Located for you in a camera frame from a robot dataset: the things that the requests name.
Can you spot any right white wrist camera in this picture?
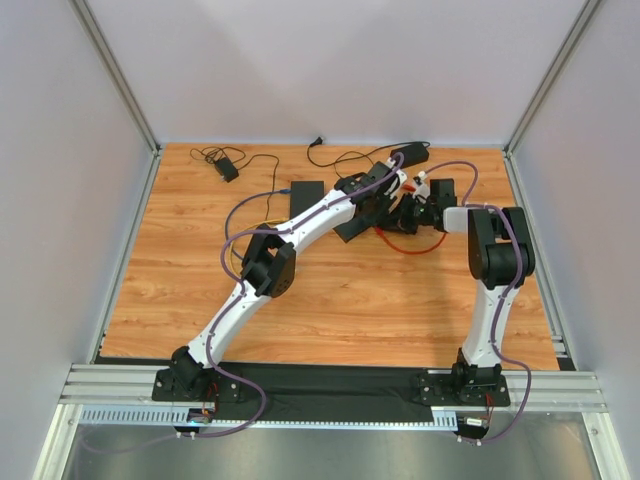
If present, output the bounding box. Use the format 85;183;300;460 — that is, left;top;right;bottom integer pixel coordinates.
410;171;431;202

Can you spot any black network switch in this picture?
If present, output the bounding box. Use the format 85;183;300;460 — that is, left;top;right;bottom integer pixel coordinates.
289;181;325;219
334;215;378;243

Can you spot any blue ethernet cable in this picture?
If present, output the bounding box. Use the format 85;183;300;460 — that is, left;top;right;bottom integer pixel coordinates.
223;188;293;264

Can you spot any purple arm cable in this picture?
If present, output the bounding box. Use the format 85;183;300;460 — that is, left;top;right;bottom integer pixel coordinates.
417;159;532;447
79;152;406;454

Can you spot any aluminium frame rail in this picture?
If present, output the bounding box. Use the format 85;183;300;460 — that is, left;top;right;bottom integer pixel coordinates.
60;363;607;413

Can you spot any red ethernet cable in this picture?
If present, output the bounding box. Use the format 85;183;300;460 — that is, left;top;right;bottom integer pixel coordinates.
375;182;448;255

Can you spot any large adapter black cord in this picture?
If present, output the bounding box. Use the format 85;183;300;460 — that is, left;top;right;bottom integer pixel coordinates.
306;141;431;186

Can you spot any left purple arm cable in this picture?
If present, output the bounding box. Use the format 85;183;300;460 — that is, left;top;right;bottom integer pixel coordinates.
79;152;406;454

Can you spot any grey slotted cable duct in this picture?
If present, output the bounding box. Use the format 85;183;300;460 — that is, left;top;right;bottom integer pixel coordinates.
78;405;458;432

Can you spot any small adapter black cord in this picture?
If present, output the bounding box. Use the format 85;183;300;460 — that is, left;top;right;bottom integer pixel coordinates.
189;145;281;221

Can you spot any large black power adapter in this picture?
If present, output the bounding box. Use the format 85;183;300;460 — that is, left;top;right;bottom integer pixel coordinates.
390;142;429;168

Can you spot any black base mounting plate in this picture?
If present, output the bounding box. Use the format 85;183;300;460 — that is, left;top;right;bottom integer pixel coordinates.
151;362;512;421

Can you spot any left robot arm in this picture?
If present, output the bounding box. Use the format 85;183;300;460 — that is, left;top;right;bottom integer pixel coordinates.
152;163;406;402

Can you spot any yellow ethernet cable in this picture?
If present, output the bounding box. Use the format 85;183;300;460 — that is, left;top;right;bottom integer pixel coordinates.
227;217;291;274

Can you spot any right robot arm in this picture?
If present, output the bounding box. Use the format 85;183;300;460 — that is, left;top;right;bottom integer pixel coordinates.
394;194;536;406

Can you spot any small black power adapter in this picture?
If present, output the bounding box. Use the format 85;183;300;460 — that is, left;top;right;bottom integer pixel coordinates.
214;157;239;183

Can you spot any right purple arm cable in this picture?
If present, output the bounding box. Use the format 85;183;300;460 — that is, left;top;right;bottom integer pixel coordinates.
417;159;532;447

